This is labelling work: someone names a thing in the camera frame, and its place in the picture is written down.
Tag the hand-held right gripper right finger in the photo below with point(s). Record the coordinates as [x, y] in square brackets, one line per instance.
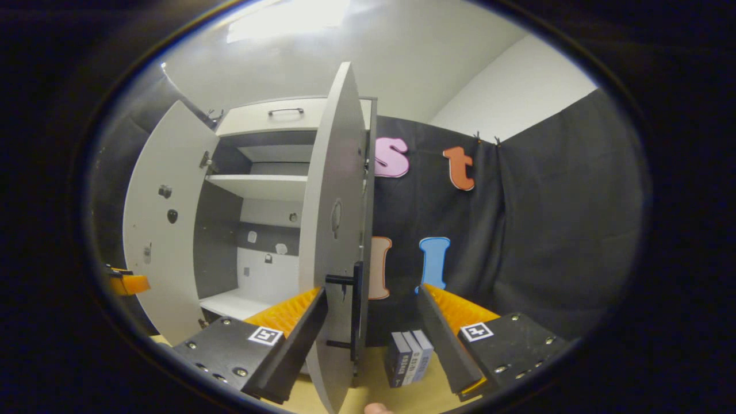
[445, 339]

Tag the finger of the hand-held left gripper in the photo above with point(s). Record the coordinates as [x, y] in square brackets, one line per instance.
[131, 284]

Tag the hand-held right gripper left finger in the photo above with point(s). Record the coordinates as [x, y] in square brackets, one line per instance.
[299, 345]

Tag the white cabinet door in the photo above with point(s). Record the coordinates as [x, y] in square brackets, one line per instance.
[161, 172]
[333, 161]

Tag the white and grey cabinet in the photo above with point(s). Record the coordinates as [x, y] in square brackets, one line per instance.
[215, 247]

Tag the metal door hinge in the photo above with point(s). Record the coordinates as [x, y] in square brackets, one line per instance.
[206, 161]

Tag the white cabinet shelf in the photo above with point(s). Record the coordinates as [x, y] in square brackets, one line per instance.
[259, 187]

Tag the white cabinet drawer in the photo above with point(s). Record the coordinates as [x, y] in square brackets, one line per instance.
[247, 118]

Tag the light blue small box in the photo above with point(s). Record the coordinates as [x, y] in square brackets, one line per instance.
[425, 351]

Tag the dark blue small box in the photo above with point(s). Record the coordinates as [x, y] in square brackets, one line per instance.
[395, 362]

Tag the black backdrop cloth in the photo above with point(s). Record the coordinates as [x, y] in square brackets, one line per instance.
[546, 230]

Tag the ceiling light panel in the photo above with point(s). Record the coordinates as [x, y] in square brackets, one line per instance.
[287, 20]

